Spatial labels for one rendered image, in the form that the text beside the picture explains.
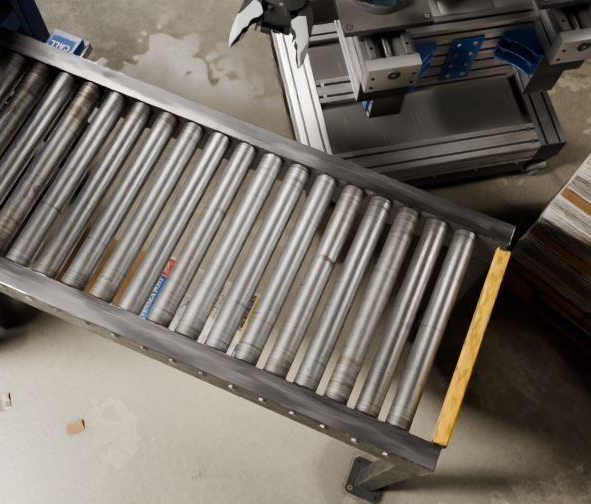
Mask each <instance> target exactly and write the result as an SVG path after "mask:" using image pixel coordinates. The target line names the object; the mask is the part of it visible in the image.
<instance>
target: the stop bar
mask: <svg viewBox="0 0 591 504"><path fill-rule="evenodd" d="M510 255H511V252H510V251H509V250H506V249H504V248H501V247H498V248H497V249H496V251H495V254H494V257H493V260H492V263H491V266H490V269H489V272H488V275H487V278H486V280H485V283H484V286H483V289H482V292H481V295H480V298H479V301H478V304H477V307H476V310H475V313H474V316H473V319H472V322H471V325H470V327H469V330H468V333H467V336H466V339H465V342H464V345H463V348H462V351H461V354H460V357H459V360H458V363H457V366H456V369H455V372H454V374H453V377H452V380H451V383H450V386H449V389H448V392H447V395H446V398H445V401H444V404H443V407H442V410H441V413H440V416H439V418H438V421H437V424H436V427H435V430H434V433H433V436H432V439H431V444H432V445H435V446H437V447H439V448H441V449H445V448H447V446H448V443H449V440H450V437H451V433H452V430H453V427H454V424H455V421H456V418H458V417H459V413H458V412H459V409H460V406H461V403H462V400H463V397H464V394H465V391H466V388H467V385H468V382H469V379H470V376H471V373H472V370H473V367H474V364H475V361H476V358H477V355H478V352H479V349H480V346H481V343H482V340H483V337H484V334H485V331H486V328H487V325H488V322H489V319H490V316H491V313H492V310H493V307H494V304H495V300H496V297H497V294H498V291H499V288H500V285H501V282H503V280H504V278H503V276H504V273H505V270H506V267H507V264H508V261H509V258H510Z"/></svg>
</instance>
